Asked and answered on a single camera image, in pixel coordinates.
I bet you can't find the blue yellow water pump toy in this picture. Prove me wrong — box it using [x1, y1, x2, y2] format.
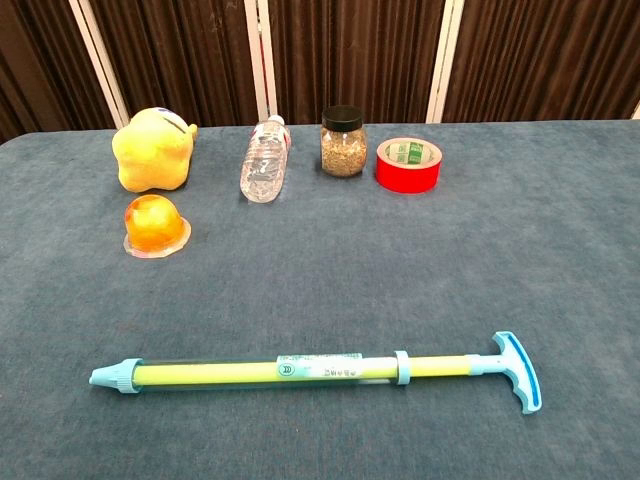
[134, 330, 544, 416]

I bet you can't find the clear plastic syringe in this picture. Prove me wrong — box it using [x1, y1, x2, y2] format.
[88, 350, 413, 396]

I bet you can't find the blue velvet tablecloth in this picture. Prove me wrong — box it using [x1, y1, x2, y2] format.
[0, 119, 640, 480]

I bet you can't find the clear plastic water bottle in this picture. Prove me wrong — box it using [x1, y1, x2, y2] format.
[239, 114, 292, 204]

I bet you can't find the glass jar with black lid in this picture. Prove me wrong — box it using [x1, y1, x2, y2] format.
[319, 105, 369, 179]

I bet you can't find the red tape roll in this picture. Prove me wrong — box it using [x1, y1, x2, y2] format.
[375, 137, 445, 195]

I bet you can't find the orange jelly cup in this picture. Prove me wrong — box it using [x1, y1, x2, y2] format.
[122, 194, 193, 260]

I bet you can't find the yellow plush toy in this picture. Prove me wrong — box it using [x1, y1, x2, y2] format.
[110, 106, 199, 194]

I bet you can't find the dark brown curtain panel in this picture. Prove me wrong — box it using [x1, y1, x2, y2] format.
[268, 0, 447, 126]
[88, 0, 259, 128]
[0, 0, 117, 145]
[442, 0, 640, 124]

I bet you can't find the white partition frame post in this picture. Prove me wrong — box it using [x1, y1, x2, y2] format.
[243, 0, 279, 124]
[425, 0, 466, 125]
[68, 0, 130, 130]

